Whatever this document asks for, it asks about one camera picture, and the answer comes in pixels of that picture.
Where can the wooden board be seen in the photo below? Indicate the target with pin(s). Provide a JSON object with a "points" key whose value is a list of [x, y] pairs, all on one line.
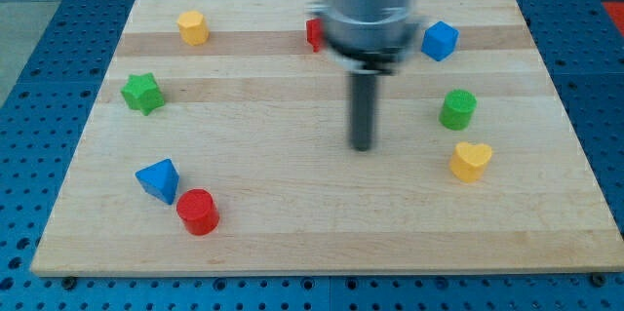
{"points": [[259, 120]]}

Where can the blue cube block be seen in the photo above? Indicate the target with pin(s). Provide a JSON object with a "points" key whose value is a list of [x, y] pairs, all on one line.
{"points": [[439, 41]]}

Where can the green star block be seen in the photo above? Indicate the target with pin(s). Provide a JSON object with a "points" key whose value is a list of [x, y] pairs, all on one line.
{"points": [[142, 93]]}

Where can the green cylinder block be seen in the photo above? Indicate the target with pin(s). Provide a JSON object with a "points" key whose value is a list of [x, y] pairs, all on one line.
{"points": [[457, 109]]}

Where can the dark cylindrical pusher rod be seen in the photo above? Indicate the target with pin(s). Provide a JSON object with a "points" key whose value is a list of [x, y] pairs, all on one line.
{"points": [[362, 109]]}

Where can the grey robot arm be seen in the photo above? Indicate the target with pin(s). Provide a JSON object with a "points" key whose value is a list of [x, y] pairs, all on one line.
{"points": [[366, 10]]}

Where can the yellow hexagon block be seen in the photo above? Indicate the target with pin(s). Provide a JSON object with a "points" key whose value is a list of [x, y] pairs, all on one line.
{"points": [[193, 28]]}

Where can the red block behind arm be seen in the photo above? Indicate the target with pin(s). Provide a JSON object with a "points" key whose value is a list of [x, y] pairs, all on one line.
{"points": [[314, 34]]}

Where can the silver tool flange mount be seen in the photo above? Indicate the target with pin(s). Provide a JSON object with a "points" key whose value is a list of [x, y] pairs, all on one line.
{"points": [[371, 46]]}

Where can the yellow heart block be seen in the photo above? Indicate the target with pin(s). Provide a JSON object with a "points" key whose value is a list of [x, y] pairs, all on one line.
{"points": [[469, 161]]}

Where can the red cylinder block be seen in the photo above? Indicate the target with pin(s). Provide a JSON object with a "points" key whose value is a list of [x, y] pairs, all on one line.
{"points": [[197, 210]]}

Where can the blue triangle block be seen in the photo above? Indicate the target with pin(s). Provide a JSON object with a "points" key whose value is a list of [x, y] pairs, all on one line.
{"points": [[160, 180]]}

